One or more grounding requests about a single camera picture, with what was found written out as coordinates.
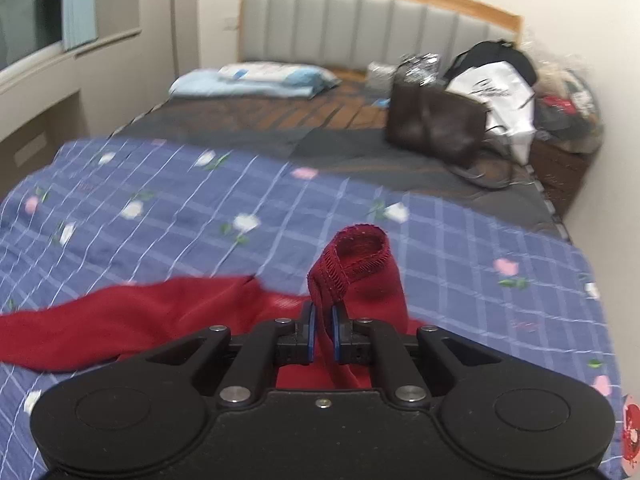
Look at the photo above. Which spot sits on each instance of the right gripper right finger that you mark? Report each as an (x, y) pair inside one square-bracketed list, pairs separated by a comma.
[(350, 344)]

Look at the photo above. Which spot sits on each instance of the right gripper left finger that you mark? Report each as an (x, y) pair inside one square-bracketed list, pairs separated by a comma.
[(295, 343)]

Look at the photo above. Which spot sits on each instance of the red knit sweater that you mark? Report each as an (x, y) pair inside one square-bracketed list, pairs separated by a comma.
[(356, 269)]

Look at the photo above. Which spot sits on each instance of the clear bag of clothes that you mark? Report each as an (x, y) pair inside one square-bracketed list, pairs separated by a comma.
[(567, 113)]

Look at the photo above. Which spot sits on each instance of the dark brown leather handbag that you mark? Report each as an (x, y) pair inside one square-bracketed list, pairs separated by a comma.
[(433, 122)]

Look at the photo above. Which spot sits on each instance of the blue floral checked quilt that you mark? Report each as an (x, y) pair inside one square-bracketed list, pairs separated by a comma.
[(126, 211)]

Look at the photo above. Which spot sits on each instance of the brown bamboo sleeping mat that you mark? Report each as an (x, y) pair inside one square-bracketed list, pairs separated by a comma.
[(348, 106)]

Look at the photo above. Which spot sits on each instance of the light blue folded pillow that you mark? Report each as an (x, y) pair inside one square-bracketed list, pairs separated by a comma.
[(269, 79)]

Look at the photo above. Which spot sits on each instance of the dark wooden nightstand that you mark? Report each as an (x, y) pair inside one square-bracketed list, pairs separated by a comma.
[(561, 173)]

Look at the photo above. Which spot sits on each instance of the silver foil package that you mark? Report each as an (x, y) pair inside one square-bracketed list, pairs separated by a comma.
[(421, 69)]

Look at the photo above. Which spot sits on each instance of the white tote bag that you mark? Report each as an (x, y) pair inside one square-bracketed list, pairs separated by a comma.
[(510, 102)]

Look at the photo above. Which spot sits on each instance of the red white round object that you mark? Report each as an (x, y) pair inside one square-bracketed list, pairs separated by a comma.
[(630, 437)]

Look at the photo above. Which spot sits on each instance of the grey padded wooden headboard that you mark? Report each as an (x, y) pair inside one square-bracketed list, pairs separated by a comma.
[(348, 35)]

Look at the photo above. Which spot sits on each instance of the black backpack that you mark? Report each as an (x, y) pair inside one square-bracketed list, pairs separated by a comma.
[(488, 52)]

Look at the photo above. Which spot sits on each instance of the light blue curtain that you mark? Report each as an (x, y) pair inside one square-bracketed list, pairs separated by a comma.
[(78, 23)]

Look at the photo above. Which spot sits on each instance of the window with white frame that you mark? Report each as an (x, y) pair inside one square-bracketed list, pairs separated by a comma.
[(28, 26)]

